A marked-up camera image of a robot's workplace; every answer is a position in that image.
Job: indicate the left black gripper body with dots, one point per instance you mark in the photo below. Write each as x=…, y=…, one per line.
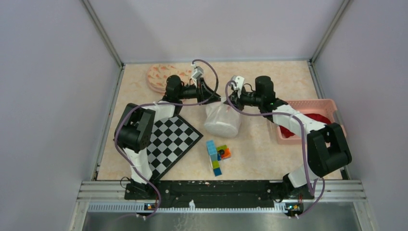
x=189, y=92

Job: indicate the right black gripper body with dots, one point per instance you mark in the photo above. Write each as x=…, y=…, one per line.
x=247, y=98

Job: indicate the white pink mesh laundry bag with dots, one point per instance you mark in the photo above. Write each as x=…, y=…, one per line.
x=222, y=120

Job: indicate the red bra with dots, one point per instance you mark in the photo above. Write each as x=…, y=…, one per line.
x=286, y=133

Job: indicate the pink plastic basket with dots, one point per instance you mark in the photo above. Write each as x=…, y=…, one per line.
x=323, y=107

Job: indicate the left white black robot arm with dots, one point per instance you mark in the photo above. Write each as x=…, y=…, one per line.
x=133, y=132

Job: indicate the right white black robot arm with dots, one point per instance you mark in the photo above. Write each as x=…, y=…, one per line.
x=324, y=146

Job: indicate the black white checkerboard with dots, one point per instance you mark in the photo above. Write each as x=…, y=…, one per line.
x=170, y=140

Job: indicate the colourful toy block stack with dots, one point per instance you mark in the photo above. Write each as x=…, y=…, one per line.
x=216, y=155

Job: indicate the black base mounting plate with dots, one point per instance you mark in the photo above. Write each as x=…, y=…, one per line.
x=216, y=193

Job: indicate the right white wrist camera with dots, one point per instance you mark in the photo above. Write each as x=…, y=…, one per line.
x=237, y=85

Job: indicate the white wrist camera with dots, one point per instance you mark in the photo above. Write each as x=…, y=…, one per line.
x=237, y=85
x=196, y=73

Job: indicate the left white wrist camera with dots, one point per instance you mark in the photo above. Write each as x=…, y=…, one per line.
x=196, y=73

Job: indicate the aluminium frame rail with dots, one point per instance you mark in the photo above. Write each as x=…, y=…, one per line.
x=108, y=196

